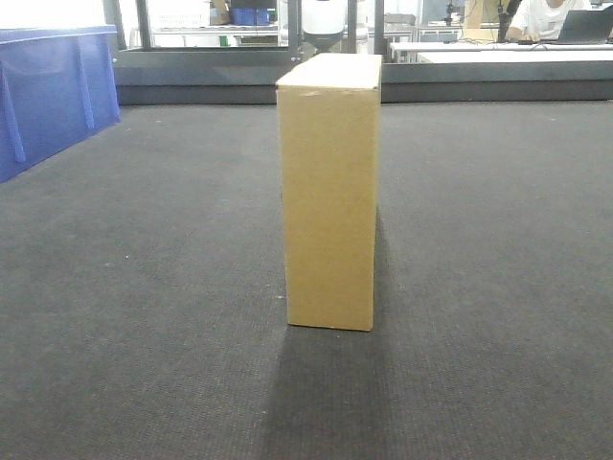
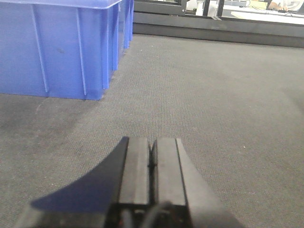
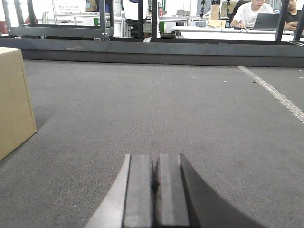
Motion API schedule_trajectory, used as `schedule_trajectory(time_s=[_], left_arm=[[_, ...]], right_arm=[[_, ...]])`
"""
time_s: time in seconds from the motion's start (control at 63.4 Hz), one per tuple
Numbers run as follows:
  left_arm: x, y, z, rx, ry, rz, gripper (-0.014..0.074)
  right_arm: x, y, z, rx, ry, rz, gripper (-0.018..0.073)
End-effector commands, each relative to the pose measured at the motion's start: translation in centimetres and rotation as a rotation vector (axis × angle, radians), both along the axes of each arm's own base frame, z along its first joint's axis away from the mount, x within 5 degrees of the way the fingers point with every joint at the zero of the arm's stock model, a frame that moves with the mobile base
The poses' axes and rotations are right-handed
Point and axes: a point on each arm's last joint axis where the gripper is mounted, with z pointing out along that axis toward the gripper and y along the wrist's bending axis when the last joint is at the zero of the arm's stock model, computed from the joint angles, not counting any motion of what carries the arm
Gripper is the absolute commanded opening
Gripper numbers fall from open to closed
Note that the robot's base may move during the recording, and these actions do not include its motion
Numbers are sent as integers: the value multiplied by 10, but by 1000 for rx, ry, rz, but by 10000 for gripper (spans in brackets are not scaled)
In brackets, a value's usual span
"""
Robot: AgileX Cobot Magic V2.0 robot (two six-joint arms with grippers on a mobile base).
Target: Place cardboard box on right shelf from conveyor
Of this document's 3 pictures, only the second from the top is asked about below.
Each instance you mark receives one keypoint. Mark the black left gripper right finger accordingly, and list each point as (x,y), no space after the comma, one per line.
(193,202)

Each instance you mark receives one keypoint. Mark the black conveyor side rail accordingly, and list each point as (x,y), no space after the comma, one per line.
(220,29)

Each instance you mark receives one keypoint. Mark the black metal frame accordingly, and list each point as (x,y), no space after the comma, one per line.
(176,7)

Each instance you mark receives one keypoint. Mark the seated person in background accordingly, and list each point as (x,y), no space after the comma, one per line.
(286,5)

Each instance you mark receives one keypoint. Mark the white desk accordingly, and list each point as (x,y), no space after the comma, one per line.
(256,14)

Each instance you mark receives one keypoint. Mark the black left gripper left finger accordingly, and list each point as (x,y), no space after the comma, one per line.
(122,177)

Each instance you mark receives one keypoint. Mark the blue plastic crate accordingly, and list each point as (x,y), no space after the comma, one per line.
(62,48)

